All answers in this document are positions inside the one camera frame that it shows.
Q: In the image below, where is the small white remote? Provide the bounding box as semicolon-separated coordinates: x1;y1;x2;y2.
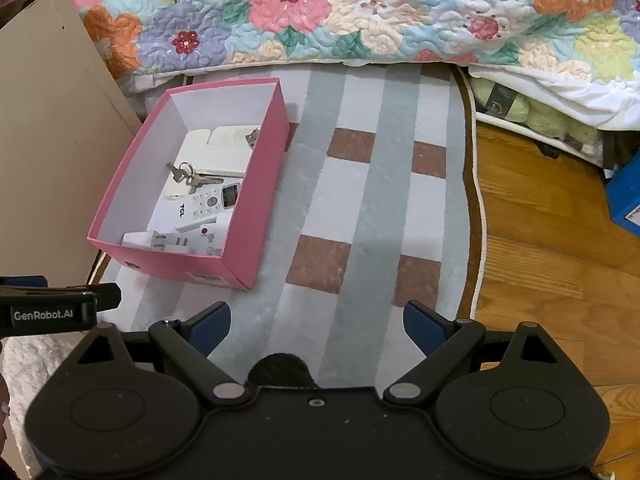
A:
186;223;228;256

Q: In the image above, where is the metal key bunch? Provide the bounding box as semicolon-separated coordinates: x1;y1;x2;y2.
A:
164;162;224;196

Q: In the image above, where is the white TCL remote control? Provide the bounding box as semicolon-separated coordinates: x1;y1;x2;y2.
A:
174;179;242;232

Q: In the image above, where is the blue box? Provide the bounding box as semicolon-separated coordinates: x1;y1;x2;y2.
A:
605;152;640;237

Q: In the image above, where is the floral quilted blanket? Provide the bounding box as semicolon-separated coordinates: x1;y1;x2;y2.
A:
73;0;639;88

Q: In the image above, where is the green yarn pack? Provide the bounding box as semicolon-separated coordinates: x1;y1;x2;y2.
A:
469;78;603;166

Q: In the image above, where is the pink cardboard box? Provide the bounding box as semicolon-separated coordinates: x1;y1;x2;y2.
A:
87;78;290;290

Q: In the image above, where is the striped checkered rug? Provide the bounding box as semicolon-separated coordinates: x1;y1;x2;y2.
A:
105;64;486;389

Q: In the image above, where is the white plug adapter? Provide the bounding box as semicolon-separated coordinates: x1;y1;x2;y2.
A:
120;231;192;255

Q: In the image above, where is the white bed sheet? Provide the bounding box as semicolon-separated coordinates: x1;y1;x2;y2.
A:
469;65;640;131

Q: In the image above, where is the white power bank with text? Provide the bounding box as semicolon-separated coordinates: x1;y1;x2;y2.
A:
207;126;260;148

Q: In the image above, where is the beige cardboard panel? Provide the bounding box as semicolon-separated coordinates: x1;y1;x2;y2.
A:
1;0;141;286

